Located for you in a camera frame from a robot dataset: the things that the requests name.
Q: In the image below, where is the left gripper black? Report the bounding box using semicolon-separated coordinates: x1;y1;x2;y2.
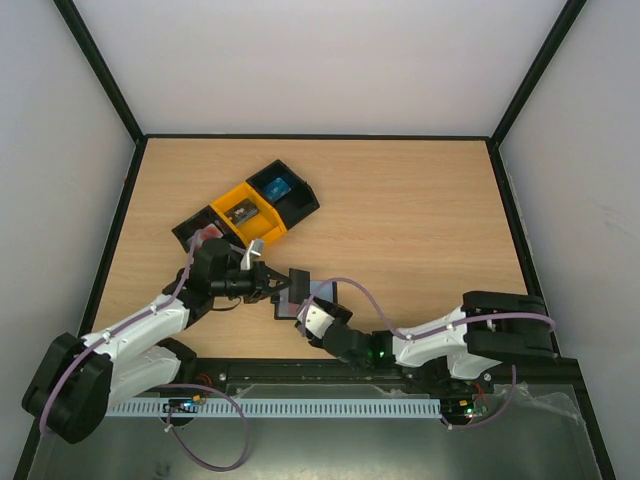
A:
212;261;292;304

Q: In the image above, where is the black card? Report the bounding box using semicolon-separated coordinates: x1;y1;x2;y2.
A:
224;198;260;227
288;268;311;305

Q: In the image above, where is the black leather card holder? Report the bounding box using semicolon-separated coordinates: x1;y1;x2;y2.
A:
271;282;338;320

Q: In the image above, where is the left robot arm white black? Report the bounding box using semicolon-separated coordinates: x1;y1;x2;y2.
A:
21;238;291;444

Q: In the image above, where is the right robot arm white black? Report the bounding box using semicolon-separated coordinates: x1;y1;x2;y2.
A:
295;291;555;392

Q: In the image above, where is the red card in holder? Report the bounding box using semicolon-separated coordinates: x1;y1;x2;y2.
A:
280;302;299;318

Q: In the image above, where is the black card in bin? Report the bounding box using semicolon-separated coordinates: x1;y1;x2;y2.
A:
224;198;260;227

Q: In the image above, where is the red white card in bin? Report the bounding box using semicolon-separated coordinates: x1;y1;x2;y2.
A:
187;223;223;251

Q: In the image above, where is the blue card in bin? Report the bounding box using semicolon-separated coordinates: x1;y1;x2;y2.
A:
263;177;291;203

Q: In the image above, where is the yellow bin middle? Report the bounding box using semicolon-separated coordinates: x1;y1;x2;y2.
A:
210;182;287;246

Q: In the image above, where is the black bin right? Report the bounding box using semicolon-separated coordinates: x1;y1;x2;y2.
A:
247;159;320;230

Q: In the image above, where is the black bin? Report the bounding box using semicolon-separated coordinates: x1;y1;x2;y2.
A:
171;205;241;252
247;159;320;230

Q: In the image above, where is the black bin left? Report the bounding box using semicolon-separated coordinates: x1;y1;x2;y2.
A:
171;205;241;252

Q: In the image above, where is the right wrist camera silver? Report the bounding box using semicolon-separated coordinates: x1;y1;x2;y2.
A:
296;305;335;339

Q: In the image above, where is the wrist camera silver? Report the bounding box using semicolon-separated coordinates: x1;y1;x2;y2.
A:
296;305;335;339
240;239;265;271

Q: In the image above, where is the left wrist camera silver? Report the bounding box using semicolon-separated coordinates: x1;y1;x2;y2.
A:
240;239;265;271

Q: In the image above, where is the grey slotted cable duct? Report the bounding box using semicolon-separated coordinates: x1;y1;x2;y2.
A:
107;398;441;419

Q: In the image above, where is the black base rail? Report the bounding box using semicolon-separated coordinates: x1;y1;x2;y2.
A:
49;354;581;396

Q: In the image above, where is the black cage frame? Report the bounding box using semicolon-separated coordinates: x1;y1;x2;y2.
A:
12;0;617;480

